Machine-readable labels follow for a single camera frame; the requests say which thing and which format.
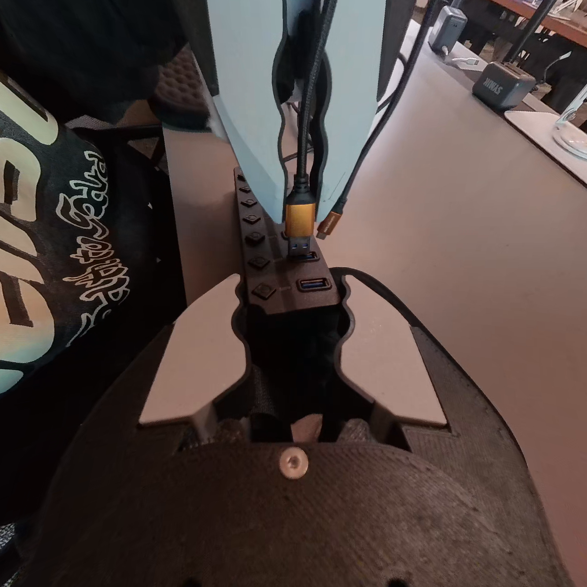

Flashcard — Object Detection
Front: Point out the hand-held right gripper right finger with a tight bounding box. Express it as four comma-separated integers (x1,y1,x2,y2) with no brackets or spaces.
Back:
336,274,449,427

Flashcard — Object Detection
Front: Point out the person's dark printed sweatshirt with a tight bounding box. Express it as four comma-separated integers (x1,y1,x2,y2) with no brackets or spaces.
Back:
0,0,193,533

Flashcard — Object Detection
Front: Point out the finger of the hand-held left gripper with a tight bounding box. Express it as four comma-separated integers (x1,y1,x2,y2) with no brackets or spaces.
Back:
205,0,299,225
316,0,387,205

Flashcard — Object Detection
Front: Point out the black hub cable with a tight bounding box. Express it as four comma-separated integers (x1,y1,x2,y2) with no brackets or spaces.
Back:
341,267,415,328

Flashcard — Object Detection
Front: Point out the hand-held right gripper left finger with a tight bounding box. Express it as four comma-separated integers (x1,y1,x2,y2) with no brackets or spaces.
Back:
138,274,252,427

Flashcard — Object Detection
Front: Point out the braided cable with orange plugs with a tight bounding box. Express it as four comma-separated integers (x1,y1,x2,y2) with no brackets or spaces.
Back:
284,0,438,258

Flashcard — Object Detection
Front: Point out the black honeycomb cushion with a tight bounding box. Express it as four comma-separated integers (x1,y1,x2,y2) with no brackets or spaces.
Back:
153,46,216,131

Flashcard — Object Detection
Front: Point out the dark grey power station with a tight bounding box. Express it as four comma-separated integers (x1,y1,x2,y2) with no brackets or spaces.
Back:
471,61,537,114

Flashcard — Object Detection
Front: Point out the black usb hub with buttons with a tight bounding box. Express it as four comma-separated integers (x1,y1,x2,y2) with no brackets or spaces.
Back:
233,166,345,322

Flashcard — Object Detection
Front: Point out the instruction poster on stand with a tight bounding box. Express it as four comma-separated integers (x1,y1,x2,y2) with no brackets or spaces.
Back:
504,109,587,190

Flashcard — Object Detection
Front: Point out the grey wall charger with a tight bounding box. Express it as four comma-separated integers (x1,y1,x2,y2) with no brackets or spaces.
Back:
428,6,469,58

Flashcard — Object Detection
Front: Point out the short white cable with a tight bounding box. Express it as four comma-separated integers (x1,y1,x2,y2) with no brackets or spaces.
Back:
440,43,481,70

